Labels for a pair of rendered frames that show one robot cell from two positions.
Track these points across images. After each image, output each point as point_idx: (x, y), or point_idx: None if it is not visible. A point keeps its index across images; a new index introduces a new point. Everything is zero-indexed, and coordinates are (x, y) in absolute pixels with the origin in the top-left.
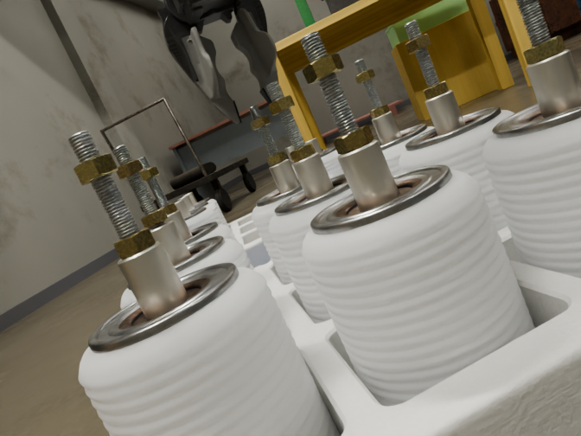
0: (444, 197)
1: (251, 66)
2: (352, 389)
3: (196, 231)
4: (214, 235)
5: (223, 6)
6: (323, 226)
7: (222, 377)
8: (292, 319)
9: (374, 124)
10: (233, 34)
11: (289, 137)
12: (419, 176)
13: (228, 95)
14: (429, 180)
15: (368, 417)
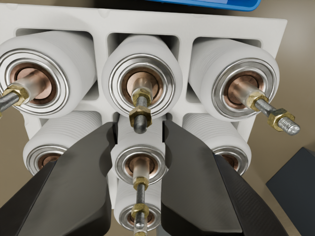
0: None
1: (168, 155)
2: (114, 193)
3: (45, 70)
4: (70, 109)
5: None
6: (120, 224)
7: None
8: None
9: (242, 99)
10: (161, 223)
11: (136, 193)
12: (154, 219)
13: (111, 150)
14: (152, 225)
15: (115, 201)
